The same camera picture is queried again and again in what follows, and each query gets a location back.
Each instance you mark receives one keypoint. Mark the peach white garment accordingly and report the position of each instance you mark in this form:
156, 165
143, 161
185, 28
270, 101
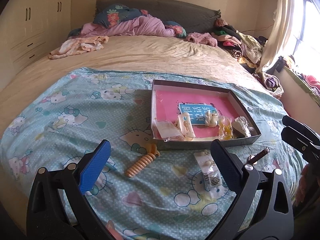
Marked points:
78, 46

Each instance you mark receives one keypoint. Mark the beige bed sheet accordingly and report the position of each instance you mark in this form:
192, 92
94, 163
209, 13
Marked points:
126, 53

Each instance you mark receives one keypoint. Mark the cream curtain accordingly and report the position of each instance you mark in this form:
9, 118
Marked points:
280, 35

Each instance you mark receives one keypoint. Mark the purple quilt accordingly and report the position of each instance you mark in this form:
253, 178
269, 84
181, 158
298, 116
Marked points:
142, 25

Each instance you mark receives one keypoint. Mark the white earrings card bag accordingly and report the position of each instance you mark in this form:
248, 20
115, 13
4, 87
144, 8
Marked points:
211, 174

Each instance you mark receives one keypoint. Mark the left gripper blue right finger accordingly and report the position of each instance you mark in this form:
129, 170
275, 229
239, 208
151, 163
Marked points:
228, 164

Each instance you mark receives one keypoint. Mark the cream wardrobe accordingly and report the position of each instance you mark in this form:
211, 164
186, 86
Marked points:
30, 29

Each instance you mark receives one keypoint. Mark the white flower hair accessory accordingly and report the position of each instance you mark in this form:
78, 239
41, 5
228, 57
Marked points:
211, 118

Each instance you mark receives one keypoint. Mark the floral dark blue pillow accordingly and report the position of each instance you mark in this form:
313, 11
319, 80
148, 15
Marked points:
117, 13

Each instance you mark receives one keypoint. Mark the dark red leather watch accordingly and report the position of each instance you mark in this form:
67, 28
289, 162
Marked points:
253, 159

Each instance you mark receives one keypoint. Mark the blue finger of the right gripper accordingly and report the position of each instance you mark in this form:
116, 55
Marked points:
300, 136

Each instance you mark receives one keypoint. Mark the red cherry earrings bag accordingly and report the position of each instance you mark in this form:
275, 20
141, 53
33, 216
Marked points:
167, 131

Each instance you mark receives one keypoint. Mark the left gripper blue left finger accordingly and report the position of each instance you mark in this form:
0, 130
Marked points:
92, 177

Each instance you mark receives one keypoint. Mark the white pink hair claw clip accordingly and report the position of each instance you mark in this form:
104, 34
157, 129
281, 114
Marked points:
183, 123

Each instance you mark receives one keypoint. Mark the dark box with pink lining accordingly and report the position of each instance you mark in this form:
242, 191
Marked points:
171, 98

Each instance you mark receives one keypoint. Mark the pile of clothes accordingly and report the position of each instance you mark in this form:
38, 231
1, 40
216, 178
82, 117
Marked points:
244, 48

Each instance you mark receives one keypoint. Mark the pink fluffy garment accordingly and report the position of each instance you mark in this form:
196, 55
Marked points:
199, 38

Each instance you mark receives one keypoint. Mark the dark grey headboard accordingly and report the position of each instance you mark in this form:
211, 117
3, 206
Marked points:
193, 18

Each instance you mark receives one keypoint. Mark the yellow jewelry bag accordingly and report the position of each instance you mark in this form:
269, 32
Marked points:
225, 128

